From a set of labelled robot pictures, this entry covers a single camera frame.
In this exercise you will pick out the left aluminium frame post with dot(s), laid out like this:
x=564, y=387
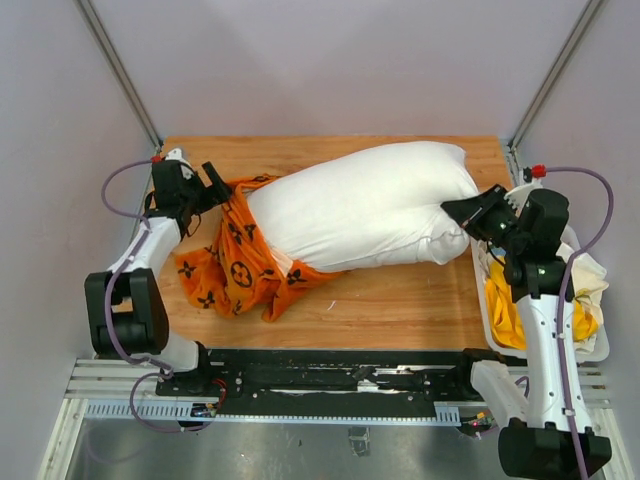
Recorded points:
x=96, y=27

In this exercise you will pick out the right aluminium frame post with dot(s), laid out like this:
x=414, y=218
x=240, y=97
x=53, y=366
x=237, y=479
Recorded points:
x=583, y=24

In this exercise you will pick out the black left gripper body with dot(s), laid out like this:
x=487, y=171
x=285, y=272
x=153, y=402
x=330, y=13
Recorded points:
x=197, y=196

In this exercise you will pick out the white pillow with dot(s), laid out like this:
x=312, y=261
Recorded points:
x=375, y=207

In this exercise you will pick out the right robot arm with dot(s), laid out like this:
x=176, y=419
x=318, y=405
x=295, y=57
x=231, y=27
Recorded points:
x=546, y=433

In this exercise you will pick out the aluminium frame post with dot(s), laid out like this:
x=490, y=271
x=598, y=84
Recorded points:
x=583, y=24
x=96, y=27

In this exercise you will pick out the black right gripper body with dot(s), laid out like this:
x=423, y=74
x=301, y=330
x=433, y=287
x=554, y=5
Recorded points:
x=500, y=223

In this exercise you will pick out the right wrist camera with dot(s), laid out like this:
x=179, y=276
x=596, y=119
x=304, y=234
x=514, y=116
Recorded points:
x=528, y=180

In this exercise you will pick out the yellow cloth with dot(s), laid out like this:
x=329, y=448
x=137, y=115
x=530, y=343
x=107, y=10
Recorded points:
x=505, y=322

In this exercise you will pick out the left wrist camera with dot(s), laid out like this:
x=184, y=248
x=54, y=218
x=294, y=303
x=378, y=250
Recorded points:
x=177, y=155

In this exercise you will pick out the grey slotted cable duct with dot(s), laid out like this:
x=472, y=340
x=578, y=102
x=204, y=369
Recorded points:
x=198, y=411

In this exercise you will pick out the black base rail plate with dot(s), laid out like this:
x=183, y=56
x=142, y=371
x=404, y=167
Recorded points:
x=332, y=381

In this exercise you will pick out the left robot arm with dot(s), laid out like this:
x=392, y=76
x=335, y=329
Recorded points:
x=126, y=313

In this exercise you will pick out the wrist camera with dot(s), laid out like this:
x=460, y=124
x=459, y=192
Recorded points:
x=528, y=180
x=177, y=155

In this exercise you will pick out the white plastic laundry basket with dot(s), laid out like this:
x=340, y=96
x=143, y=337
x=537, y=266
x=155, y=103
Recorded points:
x=600, y=352

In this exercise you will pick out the orange patterned pillowcase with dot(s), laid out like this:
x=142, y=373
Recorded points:
x=238, y=271

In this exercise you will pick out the white cartoon print cloth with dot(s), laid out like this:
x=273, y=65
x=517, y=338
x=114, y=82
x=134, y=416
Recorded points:
x=588, y=279

